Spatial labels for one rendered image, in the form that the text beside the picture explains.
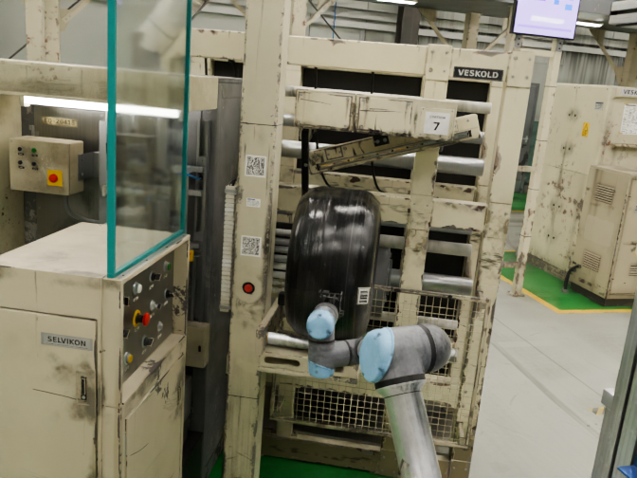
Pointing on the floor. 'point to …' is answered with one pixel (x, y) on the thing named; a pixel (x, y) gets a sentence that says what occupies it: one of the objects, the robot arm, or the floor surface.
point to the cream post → (258, 117)
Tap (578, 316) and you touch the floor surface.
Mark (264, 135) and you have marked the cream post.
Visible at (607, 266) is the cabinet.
